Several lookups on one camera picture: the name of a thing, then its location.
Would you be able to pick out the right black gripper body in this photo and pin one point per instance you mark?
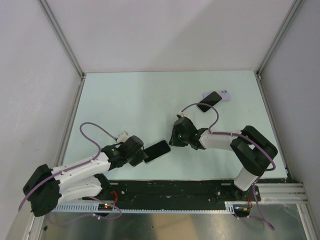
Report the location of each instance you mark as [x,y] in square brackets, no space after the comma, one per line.
[179,139]

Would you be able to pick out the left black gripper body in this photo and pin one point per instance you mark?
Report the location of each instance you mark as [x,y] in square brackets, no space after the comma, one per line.
[134,159]

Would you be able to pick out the clear phone case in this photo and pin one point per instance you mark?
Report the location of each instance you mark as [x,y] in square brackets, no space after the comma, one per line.
[150,162]

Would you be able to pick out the black screen phone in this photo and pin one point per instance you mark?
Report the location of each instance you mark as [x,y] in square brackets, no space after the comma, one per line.
[209,101]
[157,151]

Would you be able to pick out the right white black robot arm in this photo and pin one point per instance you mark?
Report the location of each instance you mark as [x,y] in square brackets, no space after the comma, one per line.
[255,152]

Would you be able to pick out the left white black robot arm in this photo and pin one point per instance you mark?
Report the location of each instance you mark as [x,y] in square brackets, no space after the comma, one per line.
[49,187]

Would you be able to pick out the purple phone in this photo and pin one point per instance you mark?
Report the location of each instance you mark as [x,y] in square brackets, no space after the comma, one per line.
[224,95]

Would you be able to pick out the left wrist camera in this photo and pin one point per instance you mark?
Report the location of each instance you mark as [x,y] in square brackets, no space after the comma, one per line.
[122,137]

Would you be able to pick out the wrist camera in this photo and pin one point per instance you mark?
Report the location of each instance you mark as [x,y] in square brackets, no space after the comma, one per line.
[122,137]
[182,115]

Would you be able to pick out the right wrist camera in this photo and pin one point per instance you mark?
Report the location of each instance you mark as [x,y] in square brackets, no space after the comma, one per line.
[182,115]

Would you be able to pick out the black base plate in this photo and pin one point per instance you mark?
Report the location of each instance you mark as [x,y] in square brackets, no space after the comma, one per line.
[176,194]

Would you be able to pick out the white slotted cable duct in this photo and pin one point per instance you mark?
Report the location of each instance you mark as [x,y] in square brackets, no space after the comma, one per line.
[95,207]

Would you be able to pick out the aluminium front rail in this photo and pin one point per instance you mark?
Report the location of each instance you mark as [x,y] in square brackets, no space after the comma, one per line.
[283,193]

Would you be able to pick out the left aluminium frame post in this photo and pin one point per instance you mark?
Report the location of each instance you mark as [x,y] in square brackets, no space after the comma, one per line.
[50,16]

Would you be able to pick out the aluminium frame post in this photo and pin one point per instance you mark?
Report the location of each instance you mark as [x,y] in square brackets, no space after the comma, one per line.
[280,34]
[50,16]

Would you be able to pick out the right aluminium frame post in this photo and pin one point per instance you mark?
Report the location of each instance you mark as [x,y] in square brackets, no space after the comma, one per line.
[280,34]

